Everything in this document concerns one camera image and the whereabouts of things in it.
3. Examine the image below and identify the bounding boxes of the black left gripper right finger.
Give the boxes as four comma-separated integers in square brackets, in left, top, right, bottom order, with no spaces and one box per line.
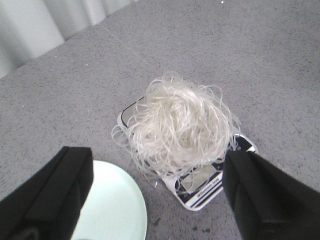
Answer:
[222,151,320,240]

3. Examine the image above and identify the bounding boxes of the white pleated curtain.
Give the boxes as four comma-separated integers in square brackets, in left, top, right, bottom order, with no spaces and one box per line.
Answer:
[0,0,132,77]

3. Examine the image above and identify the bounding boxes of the white translucent vermicelli bundle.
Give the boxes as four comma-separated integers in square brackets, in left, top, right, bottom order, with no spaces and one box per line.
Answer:
[111,71,241,194]

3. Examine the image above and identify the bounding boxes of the mint green plate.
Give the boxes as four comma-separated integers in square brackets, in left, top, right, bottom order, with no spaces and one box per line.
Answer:
[71,160,148,240]

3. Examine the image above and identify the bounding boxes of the black silver kitchen scale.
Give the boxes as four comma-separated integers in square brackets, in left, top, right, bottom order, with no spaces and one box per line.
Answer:
[117,102,258,211]

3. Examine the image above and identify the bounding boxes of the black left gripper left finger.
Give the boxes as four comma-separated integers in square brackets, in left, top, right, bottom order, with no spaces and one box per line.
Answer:
[0,146,94,240]

